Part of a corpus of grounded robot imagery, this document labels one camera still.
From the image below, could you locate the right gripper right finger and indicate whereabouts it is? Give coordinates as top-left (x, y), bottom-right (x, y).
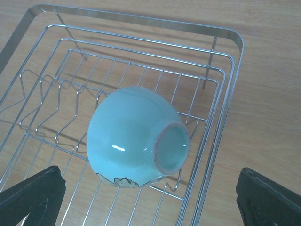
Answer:
top-left (236, 167), bottom-right (301, 226)

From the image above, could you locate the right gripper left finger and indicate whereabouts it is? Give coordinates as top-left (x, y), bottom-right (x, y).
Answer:
top-left (0, 166), bottom-right (66, 226)

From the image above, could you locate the teal ceramic bowl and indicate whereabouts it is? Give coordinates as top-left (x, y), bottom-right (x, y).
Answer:
top-left (87, 86), bottom-right (190, 188)

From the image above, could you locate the metal wire dish rack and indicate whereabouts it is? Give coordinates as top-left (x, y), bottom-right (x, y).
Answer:
top-left (0, 4), bottom-right (245, 226)

